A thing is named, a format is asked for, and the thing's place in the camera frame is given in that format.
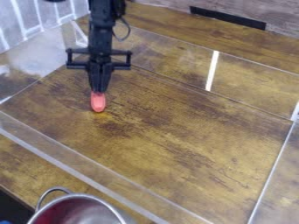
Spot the pink handled metal spoon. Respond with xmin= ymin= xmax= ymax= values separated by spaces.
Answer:
xmin=90 ymin=92 xmax=107 ymax=112

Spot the black strip on table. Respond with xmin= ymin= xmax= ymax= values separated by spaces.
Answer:
xmin=190 ymin=6 xmax=267 ymax=31

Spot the clear acrylic corner bracket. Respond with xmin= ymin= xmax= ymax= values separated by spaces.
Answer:
xmin=71 ymin=21 xmax=88 ymax=47

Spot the stainless steel pot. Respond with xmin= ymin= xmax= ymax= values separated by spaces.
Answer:
xmin=27 ymin=186 xmax=136 ymax=224

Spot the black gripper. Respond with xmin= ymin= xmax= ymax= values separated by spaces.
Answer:
xmin=66 ymin=0 xmax=132 ymax=93

